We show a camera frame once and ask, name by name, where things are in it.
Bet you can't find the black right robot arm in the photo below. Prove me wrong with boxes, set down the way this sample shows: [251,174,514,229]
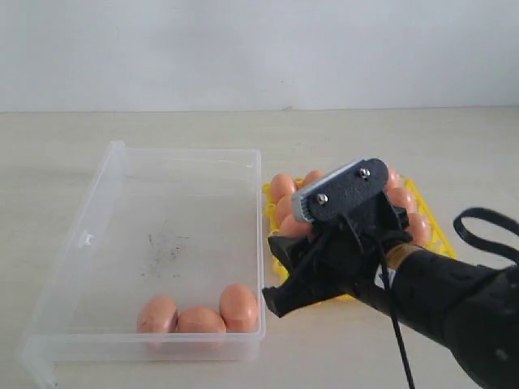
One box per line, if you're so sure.
[263,193,518,388]

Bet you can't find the yellow plastic egg tray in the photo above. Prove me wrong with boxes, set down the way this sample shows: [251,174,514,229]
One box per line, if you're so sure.
[261,176,459,307]

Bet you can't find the clear plastic container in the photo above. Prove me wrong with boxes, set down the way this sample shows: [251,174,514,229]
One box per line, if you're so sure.
[19,141,266,388]

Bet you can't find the black camera cable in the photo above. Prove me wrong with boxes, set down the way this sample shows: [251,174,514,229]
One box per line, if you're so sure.
[299,207,519,389]

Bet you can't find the brown egg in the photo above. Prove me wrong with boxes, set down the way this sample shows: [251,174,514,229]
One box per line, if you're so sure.
[406,213,431,247]
[279,215,312,237]
[387,187,417,214]
[178,306,226,333]
[301,170,324,187]
[385,165,400,191]
[136,295,178,333]
[270,173,297,203]
[275,195,292,225]
[220,284,259,332]

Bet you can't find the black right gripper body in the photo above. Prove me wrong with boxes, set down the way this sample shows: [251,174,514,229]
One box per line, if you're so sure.
[315,191,413,301]

